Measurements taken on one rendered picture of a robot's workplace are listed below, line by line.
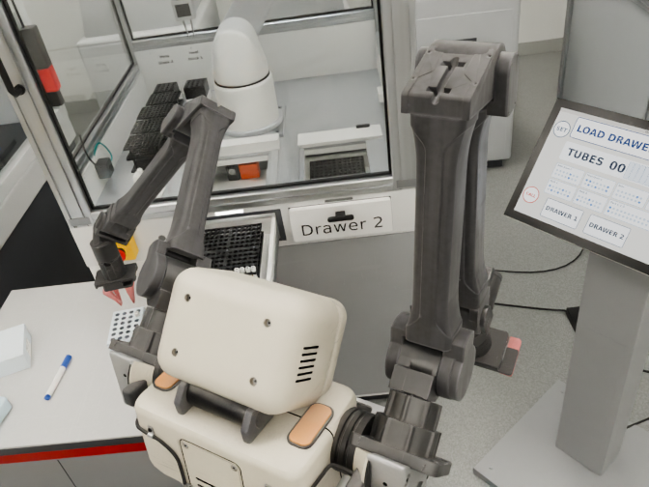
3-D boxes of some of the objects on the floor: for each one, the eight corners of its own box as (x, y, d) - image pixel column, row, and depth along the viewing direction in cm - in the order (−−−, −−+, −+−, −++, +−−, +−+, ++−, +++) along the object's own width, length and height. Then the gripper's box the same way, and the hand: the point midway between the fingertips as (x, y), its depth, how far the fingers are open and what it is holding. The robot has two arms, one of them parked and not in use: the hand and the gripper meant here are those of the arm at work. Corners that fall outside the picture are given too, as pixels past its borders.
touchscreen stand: (602, 572, 173) (686, 314, 111) (473, 472, 202) (482, 224, 140) (684, 459, 196) (789, 194, 135) (557, 385, 225) (597, 138, 164)
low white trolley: (243, 585, 182) (175, 431, 137) (44, 600, 186) (-88, 456, 140) (257, 422, 229) (209, 268, 183) (98, 438, 232) (11, 290, 187)
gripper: (85, 269, 148) (106, 315, 157) (126, 260, 148) (146, 307, 157) (89, 252, 153) (110, 299, 162) (129, 244, 154) (148, 291, 163)
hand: (126, 300), depth 159 cm, fingers open, 3 cm apart
